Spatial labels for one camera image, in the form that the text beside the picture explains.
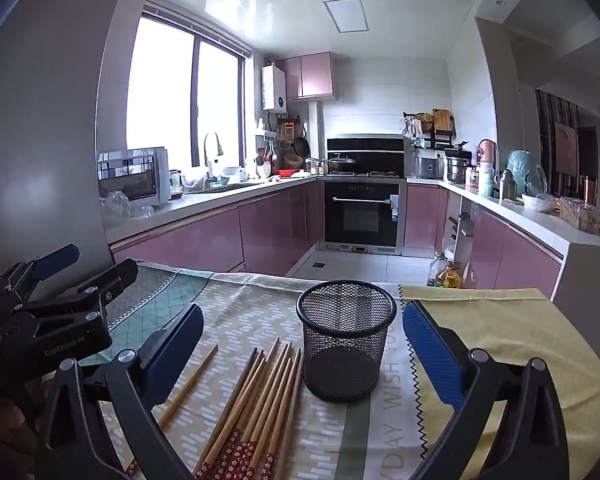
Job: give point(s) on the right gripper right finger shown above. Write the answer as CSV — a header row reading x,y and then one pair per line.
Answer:
x,y
531,441

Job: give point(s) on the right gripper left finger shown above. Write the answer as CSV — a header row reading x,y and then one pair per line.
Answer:
x,y
74,442

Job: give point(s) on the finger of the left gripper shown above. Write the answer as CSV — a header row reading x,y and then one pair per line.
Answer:
x,y
23,277
92,295

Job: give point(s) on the kitchen faucet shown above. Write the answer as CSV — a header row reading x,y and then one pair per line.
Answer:
x,y
212,152

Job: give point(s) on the yellow table cloth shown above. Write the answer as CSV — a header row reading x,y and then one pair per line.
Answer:
x,y
515,326

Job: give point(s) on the white microwave oven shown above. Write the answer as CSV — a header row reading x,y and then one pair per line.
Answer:
x,y
142,175

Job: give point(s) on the patterned table cloth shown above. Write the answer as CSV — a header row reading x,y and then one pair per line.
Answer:
x,y
381,436

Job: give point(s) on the yellow oil bottle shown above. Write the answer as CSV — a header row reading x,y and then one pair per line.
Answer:
x,y
450,276

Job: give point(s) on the black mesh utensil holder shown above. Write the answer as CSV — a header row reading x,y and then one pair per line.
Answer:
x,y
345,325

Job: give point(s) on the teal covered appliance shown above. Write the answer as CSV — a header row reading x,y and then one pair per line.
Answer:
x,y
529,176

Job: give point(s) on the black wok on stove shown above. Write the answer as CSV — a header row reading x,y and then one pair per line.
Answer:
x,y
342,165

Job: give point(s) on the white water heater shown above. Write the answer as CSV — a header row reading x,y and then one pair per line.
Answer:
x,y
273,89

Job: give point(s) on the black built-in oven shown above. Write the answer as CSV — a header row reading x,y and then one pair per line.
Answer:
x,y
362,213

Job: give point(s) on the steel pot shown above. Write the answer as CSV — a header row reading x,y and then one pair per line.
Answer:
x,y
456,169

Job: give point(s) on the pink thermos jug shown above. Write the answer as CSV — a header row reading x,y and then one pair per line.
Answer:
x,y
486,152

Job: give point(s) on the pink upper cabinet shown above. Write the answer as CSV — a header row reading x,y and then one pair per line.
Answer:
x,y
308,77

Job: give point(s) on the black range hood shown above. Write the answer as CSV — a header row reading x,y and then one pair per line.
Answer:
x,y
374,154

